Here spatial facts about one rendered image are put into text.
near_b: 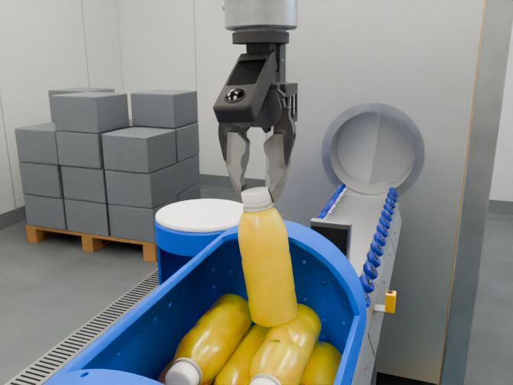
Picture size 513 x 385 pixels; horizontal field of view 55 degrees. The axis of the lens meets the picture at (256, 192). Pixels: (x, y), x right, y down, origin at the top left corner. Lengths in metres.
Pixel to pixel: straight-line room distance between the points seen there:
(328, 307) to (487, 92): 0.69
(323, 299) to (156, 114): 3.21
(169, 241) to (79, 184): 2.61
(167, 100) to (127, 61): 2.21
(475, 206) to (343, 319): 0.62
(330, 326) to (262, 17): 0.47
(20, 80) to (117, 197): 1.61
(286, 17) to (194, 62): 4.93
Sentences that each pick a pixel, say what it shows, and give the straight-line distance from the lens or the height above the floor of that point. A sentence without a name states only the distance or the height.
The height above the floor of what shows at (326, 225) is 1.08.
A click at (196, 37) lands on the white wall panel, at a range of 5.51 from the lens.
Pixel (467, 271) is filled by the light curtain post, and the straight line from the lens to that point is 1.37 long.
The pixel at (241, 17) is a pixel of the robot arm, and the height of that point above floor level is 1.52.
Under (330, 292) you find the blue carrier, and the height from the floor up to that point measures 1.13.
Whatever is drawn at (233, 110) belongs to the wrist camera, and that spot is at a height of 1.42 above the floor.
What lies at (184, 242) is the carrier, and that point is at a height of 1.00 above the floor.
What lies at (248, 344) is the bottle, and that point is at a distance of 0.71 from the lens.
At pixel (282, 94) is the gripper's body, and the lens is 0.60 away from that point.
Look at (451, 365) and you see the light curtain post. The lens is 1.50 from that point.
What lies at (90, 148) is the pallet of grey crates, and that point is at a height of 0.82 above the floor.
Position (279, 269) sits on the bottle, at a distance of 0.64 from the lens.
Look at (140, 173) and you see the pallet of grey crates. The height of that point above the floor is 0.67.
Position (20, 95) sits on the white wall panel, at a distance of 4.84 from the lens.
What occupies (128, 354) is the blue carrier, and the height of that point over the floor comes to 1.10.
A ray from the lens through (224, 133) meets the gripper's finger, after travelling 0.64.
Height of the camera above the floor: 1.48
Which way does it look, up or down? 16 degrees down
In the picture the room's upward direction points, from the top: straight up
